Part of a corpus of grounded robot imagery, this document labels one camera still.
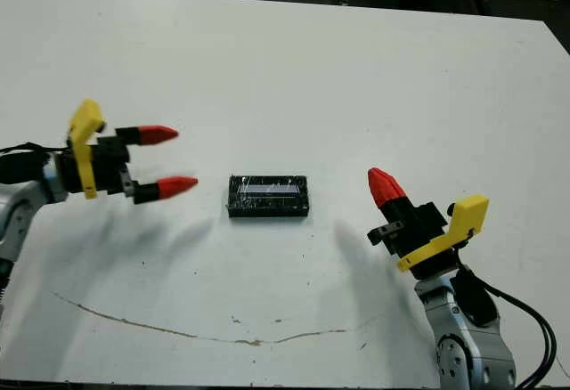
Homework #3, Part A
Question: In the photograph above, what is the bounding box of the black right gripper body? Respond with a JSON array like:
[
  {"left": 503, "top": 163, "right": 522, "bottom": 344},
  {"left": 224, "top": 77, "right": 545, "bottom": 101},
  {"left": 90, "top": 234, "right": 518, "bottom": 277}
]
[{"left": 366, "top": 201, "right": 460, "bottom": 281}]

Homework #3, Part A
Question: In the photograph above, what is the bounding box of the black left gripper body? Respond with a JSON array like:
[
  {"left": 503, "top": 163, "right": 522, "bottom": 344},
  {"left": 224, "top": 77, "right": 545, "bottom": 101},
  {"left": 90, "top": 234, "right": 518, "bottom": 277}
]
[{"left": 56, "top": 134, "right": 137, "bottom": 199}]

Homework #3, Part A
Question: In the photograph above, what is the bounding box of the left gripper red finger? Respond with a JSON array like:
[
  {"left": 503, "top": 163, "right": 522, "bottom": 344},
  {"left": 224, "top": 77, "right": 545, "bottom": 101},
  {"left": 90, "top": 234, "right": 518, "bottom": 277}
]
[
  {"left": 133, "top": 175, "right": 200, "bottom": 206},
  {"left": 115, "top": 125, "right": 181, "bottom": 147}
]

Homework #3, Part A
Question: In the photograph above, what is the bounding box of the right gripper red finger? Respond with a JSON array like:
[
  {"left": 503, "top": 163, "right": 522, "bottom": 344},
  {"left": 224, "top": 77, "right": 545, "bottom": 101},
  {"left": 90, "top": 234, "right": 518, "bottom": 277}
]
[
  {"left": 367, "top": 167, "right": 403, "bottom": 227},
  {"left": 374, "top": 167, "right": 416, "bottom": 224}
]

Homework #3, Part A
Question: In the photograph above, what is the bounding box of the black shiny box lid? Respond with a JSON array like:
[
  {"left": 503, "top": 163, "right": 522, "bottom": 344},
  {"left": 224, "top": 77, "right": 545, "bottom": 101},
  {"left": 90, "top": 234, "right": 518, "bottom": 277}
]
[{"left": 226, "top": 175, "right": 311, "bottom": 220}]

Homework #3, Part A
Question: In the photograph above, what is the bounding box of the yellow left wrist camera mount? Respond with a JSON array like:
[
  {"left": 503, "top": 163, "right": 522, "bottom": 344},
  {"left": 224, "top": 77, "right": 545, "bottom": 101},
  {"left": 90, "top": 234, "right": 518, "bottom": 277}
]
[{"left": 67, "top": 99, "right": 107, "bottom": 200}]

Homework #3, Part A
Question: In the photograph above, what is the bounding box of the yellow wrist camera mount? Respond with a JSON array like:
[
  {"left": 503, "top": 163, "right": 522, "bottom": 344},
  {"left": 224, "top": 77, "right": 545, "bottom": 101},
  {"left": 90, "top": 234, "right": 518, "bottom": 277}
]
[
  {"left": 395, "top": 193, "right": 491, "bottom": 273},
  {"left": 67, "top": 99, "right": 107, "bottom": 200}
]

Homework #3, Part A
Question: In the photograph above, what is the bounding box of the yellow right wrist camera mount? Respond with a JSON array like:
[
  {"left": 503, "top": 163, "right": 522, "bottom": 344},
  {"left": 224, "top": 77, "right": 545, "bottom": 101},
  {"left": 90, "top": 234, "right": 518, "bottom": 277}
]
[{"left": 395, "top": 193, "right": 491, "bottom": 273}]

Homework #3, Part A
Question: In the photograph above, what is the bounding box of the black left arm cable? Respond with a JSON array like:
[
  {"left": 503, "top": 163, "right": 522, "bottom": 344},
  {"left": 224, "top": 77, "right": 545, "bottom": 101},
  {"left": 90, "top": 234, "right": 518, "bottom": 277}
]
[{"left": 0, "top": 141, "right": 75, "bottom": 156}]

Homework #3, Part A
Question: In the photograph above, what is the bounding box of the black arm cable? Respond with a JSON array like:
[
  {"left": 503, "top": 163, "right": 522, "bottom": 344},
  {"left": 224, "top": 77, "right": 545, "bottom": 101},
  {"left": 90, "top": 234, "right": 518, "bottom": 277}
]
[
  {"left": 462, "top": 264, "right": 558, "bottom": 390},
  {"left": 0, "top": 141, "right": 75, "bottom": 156}
]

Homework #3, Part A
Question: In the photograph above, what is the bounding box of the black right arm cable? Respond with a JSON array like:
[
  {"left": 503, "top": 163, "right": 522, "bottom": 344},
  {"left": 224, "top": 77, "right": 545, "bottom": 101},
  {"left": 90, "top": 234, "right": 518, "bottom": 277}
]
[{"left": 462, "top": 264, "right": 558, "bottom": 390}]

